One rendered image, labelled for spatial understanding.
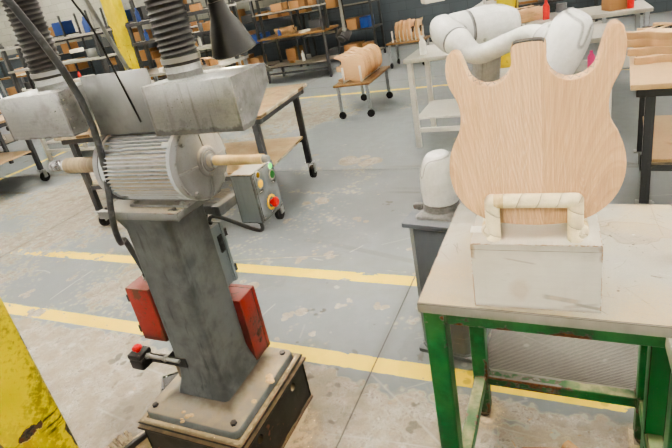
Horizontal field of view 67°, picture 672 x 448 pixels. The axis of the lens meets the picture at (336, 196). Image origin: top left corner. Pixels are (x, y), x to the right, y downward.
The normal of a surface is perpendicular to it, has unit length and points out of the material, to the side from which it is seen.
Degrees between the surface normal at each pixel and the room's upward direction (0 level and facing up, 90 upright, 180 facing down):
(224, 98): 90
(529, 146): 90
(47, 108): 90
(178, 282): 90
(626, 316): 0
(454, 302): 0
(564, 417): 0
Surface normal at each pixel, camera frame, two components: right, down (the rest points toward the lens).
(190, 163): 0.84, 0.03
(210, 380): -0.40, 0.29
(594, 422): -0.18, -0.90
